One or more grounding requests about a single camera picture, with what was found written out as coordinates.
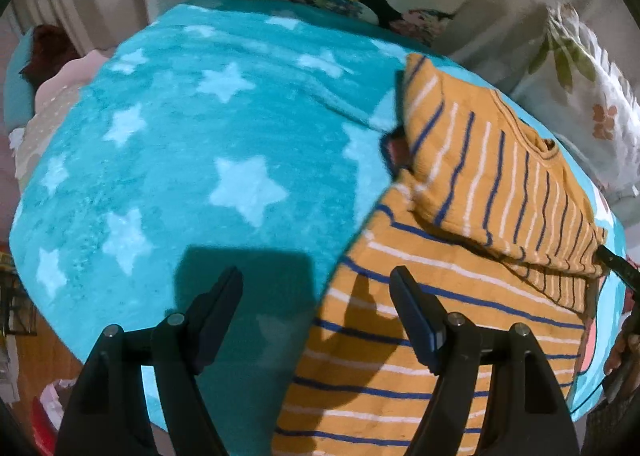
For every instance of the teal star printed blanket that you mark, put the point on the teal star printed blanket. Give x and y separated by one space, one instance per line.
200 161

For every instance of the orange striped shirt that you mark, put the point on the orange striped shirt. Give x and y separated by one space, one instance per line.
450 286

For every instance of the plain teal pillow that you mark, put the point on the plain teal pillow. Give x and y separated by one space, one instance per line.
17 86

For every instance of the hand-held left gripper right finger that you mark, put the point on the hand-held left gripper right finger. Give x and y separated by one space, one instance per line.
419 327

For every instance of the dark red cloth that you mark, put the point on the dark red cloth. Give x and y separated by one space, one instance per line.
47 53

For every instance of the beige dotted cloth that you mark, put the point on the beige dotted cloth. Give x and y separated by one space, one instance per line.
45 126

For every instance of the leaf print pillow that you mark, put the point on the leaf print pillow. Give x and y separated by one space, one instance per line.
585 86

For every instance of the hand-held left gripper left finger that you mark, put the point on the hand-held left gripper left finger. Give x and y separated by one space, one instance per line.
222 317

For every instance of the person's right hand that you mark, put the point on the person's right hand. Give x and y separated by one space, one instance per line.
619 348

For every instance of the pink cloth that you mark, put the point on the pink cloth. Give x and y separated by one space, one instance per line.
75 73

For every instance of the red plastic item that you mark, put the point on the red plastic item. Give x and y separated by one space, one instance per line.
47 416

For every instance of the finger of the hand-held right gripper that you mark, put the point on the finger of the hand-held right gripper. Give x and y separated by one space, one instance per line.
620 266

